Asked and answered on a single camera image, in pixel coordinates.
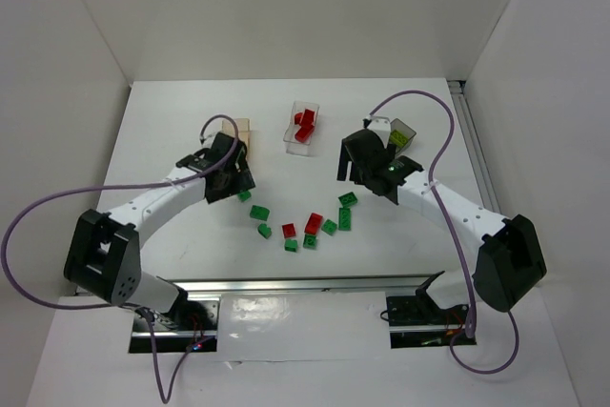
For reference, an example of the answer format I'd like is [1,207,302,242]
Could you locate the aluminium right rail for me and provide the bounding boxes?
[447,80,500,212]

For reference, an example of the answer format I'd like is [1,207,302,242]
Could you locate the red curved lego brick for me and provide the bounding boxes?
[299,109,315,127]

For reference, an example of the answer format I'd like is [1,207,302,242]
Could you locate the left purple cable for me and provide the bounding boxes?
[2,114,239,403]

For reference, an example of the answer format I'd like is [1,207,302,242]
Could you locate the green lego with holes bottom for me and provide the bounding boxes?
[303,234,317,250]

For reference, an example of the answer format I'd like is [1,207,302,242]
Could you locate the clear plastic container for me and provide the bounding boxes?
[283,101,319,156]

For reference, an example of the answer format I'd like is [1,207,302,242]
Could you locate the red small lego brick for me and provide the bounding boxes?
[281,223,296,239]

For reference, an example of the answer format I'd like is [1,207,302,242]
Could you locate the aluminium front rail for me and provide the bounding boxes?
[173,272,441,294]

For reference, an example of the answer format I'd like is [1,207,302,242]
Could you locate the dark smoked plastic container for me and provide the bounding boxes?
[389,118,417,153]

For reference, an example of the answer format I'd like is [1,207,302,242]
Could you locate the green lego with holes right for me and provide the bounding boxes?
[338,192,358,208]

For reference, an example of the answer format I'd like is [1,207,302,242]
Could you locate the green lego with holes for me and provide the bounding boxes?
[303,234,317,250]
[338,192,358,208]

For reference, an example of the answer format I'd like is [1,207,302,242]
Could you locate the red long lego brick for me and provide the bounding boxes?
[295,126,315,144]

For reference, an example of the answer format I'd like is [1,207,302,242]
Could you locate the aluminium rail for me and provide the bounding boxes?
[173,272,441,294]
[447,80,500,212]

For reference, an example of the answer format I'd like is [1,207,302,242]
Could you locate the green small lego bottom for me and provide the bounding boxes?
[284,238,298,253]

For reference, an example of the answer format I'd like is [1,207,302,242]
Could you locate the yellow-green long lego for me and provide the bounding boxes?
[389,130,410,149]

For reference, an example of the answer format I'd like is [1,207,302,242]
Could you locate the green notched lego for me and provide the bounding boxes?
[257,223,273,239]

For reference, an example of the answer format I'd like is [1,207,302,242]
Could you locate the green small lego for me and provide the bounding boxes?
[284,238,298,253]
[320,218,338,235]
[237,191,252,202]

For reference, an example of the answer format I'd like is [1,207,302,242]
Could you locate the wooden box container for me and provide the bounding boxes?
[234,118,252,158]

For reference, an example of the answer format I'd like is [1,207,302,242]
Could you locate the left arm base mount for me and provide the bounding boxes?
[128,294,220,355]

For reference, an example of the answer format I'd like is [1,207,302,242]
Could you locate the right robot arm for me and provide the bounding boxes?
[337,129,547,313]

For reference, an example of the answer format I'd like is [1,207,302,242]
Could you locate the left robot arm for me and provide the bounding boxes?
[63,132,255,327]

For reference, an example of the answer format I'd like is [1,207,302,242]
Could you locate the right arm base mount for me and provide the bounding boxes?
[379,295,477,349]

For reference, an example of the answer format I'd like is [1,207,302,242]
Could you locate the green long lego right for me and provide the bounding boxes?
[337,207,352,231]

